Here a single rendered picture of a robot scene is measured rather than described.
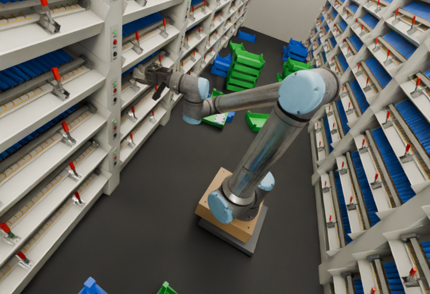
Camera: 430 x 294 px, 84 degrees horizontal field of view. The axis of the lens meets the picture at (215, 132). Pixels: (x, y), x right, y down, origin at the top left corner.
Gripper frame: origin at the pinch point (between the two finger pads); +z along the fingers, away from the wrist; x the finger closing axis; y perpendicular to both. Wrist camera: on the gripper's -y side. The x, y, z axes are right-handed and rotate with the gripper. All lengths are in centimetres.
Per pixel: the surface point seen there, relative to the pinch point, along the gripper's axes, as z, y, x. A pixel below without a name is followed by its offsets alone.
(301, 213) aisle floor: -106, -78, -14
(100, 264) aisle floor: -12, -64, 57
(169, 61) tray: -0.5, -7.2, -40.9
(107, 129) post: -1.9, -13.7, 25.4
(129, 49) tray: -1.6, 13.6, 2.6
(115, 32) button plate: -8.5, 25.8, 20.7
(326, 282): -118, -76, 26
